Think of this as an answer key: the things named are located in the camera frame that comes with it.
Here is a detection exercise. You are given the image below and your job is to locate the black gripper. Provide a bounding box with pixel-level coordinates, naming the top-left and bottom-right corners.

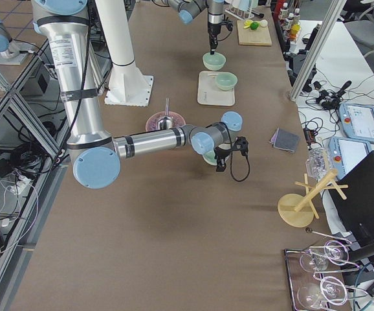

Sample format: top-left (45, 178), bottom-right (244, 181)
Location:
top-left (208, 21), bottom-right (233, 55)
top-left (214, 137), bottom-right (248, 172)

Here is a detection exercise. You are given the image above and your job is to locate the green bowl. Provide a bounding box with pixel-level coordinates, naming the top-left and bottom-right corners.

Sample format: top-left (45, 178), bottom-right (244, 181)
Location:
top-left (203, 150), bottom-right (217, 166)
top-left (215, 72), bottom-right (238, 91)
top-left (203, 52), bottom-right (226, 71)

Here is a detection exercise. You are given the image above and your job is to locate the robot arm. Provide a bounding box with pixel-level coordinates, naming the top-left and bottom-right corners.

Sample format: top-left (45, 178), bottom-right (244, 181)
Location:
top-left (32, 1), bottom-right (248, 189)
top-left (163, 0), bottom-right (233, 55)

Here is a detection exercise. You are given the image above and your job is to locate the green bowl on tray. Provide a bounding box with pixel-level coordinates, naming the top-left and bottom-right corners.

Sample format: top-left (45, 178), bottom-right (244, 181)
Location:
top-left (215, 72), bottom-right (238, 91)

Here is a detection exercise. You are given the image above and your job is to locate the upper lemon slice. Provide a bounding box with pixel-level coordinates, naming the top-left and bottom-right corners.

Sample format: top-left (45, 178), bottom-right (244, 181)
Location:
top-left (243, 20), bottom-right (253, 29)

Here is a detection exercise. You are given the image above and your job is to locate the grey folded cloth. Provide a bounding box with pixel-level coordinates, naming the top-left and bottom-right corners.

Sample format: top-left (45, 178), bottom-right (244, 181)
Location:
top-left (270, 128), bottom-right (300, 153)

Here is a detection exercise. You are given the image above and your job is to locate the green lime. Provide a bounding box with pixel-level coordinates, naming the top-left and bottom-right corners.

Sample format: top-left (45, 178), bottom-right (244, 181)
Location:
top-left (250, 22), bottom-right (259, 30)

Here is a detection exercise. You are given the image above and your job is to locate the bamboo cutting board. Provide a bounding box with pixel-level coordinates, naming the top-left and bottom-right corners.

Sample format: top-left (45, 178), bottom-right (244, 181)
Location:
top-left (236, 20), bottom-right (272, 47)

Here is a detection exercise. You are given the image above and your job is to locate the light blue cup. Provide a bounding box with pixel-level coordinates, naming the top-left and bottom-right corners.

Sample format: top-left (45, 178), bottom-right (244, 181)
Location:
top-left (238, 0), bottom-right (258, 11)

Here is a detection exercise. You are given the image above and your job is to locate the cream serving tray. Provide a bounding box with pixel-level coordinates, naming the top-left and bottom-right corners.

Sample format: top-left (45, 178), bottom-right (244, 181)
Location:
top-left (197, 71), bottom-right (236, 107)

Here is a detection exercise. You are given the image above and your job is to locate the white garlic bulb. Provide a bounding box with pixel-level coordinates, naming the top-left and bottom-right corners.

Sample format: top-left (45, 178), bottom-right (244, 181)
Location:
top-left (259, 20), bottom-right (268, 27)

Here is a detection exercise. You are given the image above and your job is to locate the metal ice scoop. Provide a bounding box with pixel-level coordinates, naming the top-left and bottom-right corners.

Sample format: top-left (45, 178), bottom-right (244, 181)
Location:
top-left (157, 98), bottom-right (173, 130)

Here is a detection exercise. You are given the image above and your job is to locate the wooden cup tree stand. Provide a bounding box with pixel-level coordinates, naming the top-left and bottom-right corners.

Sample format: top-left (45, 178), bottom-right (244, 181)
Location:
top-left (277, 152), bottom-right (349, 227)

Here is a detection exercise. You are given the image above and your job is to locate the pink bowl with ice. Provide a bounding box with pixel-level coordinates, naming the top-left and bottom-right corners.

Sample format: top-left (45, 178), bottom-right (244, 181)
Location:
top-left (145, 111), bottom-right (187, 132)

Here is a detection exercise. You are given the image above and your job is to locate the blue teach pendant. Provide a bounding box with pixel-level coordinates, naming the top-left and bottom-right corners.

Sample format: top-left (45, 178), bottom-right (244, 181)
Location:
top-left (338, 103), bottom-right (374, 144)
top-left (328, 136), bottom-right (372, 179)

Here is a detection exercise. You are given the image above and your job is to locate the wine glass rack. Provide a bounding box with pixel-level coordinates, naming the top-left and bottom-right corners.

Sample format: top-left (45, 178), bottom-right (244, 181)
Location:
top-left (283, 238), bottom-right (368, 310)

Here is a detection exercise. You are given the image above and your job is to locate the black braided cable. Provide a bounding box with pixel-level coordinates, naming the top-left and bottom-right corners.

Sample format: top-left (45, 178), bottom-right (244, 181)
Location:
top-left (227, 128), bottom-right (251, 182)

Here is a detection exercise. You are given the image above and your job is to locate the white wire cup rack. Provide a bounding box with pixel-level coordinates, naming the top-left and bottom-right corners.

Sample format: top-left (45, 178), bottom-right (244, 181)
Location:
top-left (225, 0), bottom-right (264, 20)

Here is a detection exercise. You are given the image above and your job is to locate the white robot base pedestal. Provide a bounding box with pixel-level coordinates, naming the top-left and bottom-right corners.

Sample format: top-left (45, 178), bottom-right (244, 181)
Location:
top-left (96, 0), bottom-right (153, 107)

